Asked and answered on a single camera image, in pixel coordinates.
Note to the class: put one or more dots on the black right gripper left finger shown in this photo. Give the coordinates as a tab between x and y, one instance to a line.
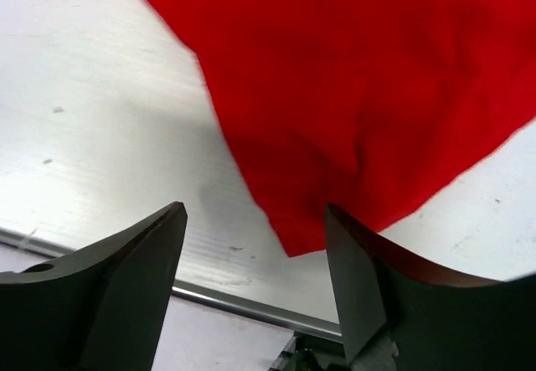
99	308

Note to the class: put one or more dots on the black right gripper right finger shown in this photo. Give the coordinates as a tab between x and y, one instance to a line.
400	311

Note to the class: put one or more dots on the red t shirt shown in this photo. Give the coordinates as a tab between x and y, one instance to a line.
372	105

